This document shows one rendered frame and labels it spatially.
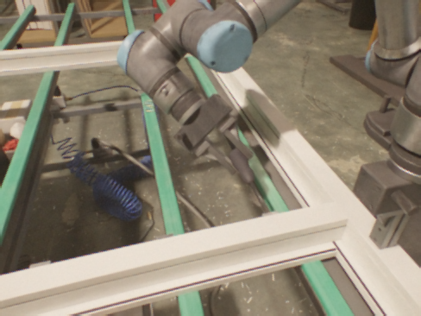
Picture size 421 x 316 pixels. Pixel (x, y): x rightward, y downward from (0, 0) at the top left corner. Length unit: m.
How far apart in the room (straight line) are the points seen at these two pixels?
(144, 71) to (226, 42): 0.20
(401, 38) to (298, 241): 0.83
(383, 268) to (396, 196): 0.15
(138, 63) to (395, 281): 0.58
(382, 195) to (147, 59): 0.49
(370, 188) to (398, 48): 0.85
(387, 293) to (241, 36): 0.47
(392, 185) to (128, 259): 0.38
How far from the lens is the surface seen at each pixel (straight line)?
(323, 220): 0.59
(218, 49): 0.58
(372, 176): 0.46
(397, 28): 1.21
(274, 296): 1.57
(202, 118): 0.68
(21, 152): 0.97
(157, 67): 0.69
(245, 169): 0.66
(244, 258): 0.57
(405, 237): 1.51
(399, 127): 0.44
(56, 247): 1.88
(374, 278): 0.60
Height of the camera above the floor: 1.36
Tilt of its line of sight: 38 degrees down
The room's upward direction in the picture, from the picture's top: 1 degrees counter-clockwise
